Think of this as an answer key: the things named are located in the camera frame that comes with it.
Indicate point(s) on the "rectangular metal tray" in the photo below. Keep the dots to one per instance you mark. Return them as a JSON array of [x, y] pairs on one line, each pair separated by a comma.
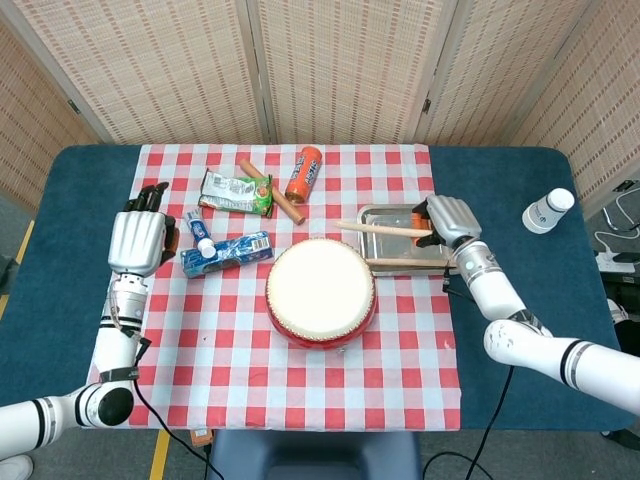
[[385, 247]]

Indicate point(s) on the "blue cookie box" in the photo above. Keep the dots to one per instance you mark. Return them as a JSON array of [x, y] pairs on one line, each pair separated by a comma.
[[240, 250]]

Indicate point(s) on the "white plastic bottle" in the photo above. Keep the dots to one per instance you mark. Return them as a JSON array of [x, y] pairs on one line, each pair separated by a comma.
[[545, 212]]

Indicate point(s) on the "metal screen hinge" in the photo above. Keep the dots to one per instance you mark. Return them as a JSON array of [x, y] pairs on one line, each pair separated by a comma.
[[427, 105], [75, 106]]

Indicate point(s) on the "red white checkered tablecloth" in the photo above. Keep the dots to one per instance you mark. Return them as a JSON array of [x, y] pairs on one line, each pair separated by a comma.
[[225, 360]]

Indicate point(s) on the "woven folding screen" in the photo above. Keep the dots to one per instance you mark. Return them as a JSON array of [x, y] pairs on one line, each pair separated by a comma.
[[175, 75]]

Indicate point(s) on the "red drum with white skin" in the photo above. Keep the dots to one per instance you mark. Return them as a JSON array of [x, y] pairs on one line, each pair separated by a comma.
[[320, 290]]

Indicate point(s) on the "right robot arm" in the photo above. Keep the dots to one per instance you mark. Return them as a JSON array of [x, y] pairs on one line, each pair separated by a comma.
[[500, 295]]

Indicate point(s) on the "orange drink can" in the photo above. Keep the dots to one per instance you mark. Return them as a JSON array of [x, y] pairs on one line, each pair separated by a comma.
[[302, 175]]

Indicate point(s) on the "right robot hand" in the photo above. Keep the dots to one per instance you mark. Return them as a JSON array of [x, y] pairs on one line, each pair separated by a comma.
[[452, 217]]

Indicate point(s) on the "white power strip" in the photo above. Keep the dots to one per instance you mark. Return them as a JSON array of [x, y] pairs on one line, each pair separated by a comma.
[[617, 261]]

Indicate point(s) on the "wooden drumstick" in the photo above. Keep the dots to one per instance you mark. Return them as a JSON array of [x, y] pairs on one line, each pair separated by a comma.
[[375, 228], [400, 262]]

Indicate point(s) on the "brown sausage stick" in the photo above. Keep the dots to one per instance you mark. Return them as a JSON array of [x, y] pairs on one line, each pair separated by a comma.
[[291, 211]]

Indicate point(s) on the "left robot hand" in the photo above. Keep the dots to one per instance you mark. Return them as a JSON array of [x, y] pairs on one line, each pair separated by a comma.
[[135, 240]]

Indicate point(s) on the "green white snack packet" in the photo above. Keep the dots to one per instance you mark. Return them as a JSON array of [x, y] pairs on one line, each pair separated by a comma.
[[235, 192]]

